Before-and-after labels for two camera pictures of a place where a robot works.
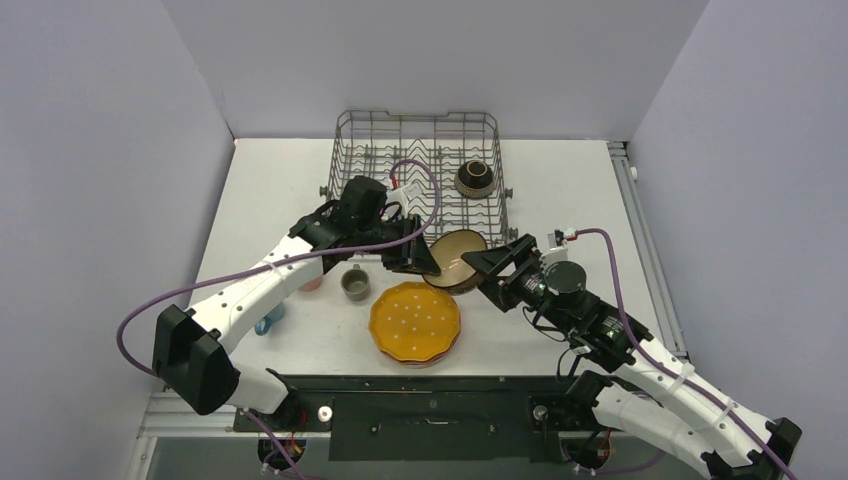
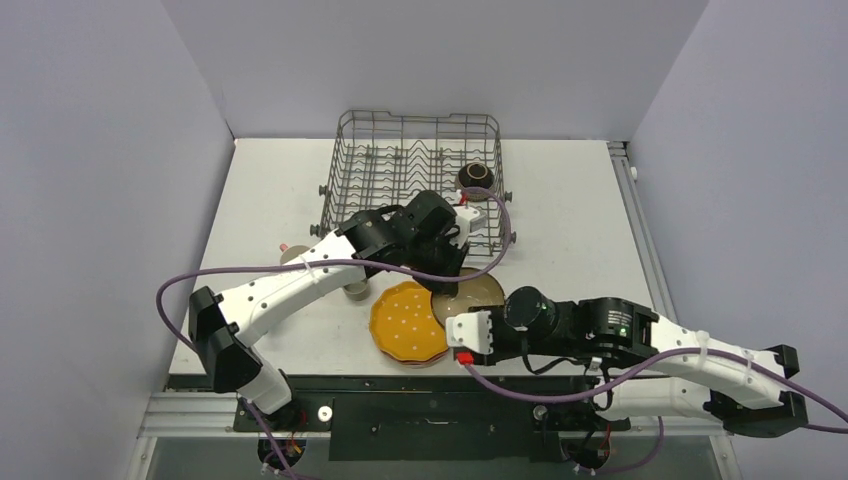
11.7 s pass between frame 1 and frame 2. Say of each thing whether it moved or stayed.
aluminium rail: stayed
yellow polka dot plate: stayed
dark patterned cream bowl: stayed
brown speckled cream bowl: moved
